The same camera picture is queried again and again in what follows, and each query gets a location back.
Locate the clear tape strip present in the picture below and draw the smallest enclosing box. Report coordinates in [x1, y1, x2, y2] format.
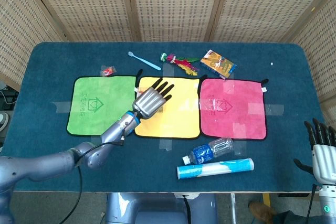
[223, 80, 235, 94]
[52, 101, 72, 112]
[248, 102, 285, 116]
[232, 123, 248, 156]
[159, 137, 173, 152]
[162, 62, 175, 78]
[181, 100, 208, 111]

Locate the brown shoe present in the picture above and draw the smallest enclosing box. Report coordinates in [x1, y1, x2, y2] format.
[248, 201, 277, 224]

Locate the woven folding screen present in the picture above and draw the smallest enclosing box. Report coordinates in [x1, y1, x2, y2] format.
[0, 0, 336, 127]

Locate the pink microfibre cloth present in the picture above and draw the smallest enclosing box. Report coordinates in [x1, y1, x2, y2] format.
[199, 78, 269, 141]

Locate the small red candy packet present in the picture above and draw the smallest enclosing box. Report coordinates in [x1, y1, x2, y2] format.
[99, 65, 117, 77]

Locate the colourful feather shuttlecock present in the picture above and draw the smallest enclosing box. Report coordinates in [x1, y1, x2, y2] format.
[159, 52, 200, 77]

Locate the black torso cable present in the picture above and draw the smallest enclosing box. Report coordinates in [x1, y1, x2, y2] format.
[183, 195, 193, 224]

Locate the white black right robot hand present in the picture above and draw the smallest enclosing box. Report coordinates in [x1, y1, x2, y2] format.
[293, 118, 336, 186]

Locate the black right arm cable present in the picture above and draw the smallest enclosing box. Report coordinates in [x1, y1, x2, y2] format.
[306, 184, 318, 224]

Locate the green microfibre cloth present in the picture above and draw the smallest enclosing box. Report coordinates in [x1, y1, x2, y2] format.
[66, 68, 144, 137]

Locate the light blue toothbrush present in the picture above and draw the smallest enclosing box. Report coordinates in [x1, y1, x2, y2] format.
[128, 51, 162, 71]

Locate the yellow microfibre cloth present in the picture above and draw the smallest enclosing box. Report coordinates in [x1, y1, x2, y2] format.
[134, 74, 208, 140]

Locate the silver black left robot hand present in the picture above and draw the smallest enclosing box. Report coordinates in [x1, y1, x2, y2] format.
[132, 78, 175, 119]

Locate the orange blue card pack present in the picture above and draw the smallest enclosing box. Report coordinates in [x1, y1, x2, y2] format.
[199, 49, 237, 80]

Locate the empty clear plastic bottle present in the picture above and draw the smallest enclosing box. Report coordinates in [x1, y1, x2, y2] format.
[182, 137, 234, 165]

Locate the blue white rolled tube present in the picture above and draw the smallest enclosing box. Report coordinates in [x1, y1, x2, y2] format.
[176, 157, 255, 180]

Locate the white table leg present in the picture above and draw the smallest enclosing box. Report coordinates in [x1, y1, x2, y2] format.
[230, 193, 236, 224]

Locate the grey robot torso base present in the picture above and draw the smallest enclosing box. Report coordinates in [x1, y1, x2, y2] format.
[106, 192, 219, 224]

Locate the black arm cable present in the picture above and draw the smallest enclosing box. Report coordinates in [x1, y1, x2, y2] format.
[59, 113, 139, 224]
[306, 184, 318, 224]

